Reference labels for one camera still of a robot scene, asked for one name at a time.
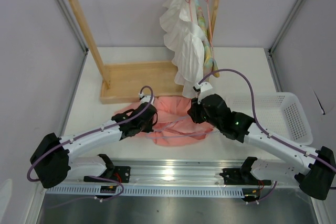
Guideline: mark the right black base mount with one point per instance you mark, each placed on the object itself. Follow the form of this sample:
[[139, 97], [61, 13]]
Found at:
[[238, 176]]

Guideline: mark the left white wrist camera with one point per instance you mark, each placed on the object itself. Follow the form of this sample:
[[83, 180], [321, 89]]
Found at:
[[145, 99]]

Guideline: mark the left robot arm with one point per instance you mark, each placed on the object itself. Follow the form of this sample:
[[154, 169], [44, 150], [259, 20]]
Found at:
[[50, 162]]

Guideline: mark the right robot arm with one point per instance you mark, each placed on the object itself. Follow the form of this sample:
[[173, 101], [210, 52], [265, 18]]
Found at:
[[313, 170]]

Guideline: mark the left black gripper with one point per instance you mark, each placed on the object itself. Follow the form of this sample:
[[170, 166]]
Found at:
[[148, 128]]

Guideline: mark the pastel floral garment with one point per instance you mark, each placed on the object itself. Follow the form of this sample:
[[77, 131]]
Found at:
[[210, 64]]

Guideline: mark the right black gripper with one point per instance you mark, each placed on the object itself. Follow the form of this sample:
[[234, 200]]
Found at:
[[194, 111]]

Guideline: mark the white ruffled garment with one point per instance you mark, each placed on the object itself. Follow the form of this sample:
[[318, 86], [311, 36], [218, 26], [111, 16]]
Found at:
[[185, 38]]

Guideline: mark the aluminium mounting rail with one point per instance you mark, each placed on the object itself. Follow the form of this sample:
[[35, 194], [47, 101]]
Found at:
[[168, 172]]

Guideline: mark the pink pleated skirt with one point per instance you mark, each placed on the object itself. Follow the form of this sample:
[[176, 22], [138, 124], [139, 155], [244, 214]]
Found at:
[[170, 109]]

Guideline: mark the white plastic basket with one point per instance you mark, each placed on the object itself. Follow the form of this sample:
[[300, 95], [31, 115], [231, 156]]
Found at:
[[282, 113]]

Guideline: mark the pink hanger with white garment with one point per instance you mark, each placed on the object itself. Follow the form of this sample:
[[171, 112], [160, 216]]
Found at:
[[194, 12]]

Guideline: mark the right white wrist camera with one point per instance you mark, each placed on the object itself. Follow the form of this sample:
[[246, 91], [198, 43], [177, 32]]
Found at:
[[203, 90]]

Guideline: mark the slotted cable duct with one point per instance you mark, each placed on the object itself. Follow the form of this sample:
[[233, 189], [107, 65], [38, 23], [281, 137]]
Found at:
[[157, 191]]

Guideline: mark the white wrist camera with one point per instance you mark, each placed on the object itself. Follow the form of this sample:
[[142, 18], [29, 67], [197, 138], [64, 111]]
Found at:
[[203, 90], [145, 99]]

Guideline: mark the wooden clothes rack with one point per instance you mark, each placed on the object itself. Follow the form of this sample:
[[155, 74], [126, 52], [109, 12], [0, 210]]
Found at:
[[120, 81]]

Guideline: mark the blue wire hanger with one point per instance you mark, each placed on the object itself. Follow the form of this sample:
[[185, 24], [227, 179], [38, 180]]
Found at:
[[183, 127]]

